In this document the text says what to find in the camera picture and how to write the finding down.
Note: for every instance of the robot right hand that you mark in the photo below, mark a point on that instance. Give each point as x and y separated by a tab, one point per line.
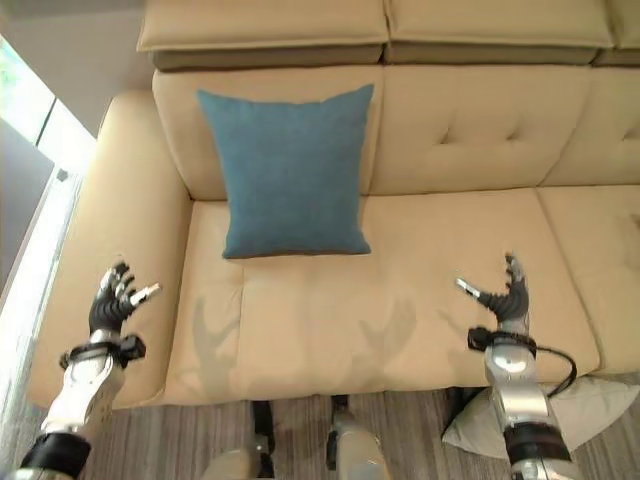
510	295

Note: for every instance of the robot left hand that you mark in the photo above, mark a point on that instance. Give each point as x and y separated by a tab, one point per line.
112	300

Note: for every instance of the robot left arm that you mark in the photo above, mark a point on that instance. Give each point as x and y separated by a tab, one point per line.
75	395

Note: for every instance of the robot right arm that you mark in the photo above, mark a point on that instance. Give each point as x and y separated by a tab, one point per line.
525	405

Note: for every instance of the beige leather sofa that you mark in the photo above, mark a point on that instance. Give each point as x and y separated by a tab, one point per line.
450	225

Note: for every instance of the light grey cushion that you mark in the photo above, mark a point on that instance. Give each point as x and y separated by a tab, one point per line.
597	400

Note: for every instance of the robot right leg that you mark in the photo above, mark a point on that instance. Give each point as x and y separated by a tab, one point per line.
357	440

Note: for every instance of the glass window panel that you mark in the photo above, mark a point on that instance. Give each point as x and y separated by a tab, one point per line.
30	100

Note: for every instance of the blue square cushion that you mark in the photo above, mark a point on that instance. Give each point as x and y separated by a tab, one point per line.
292	170

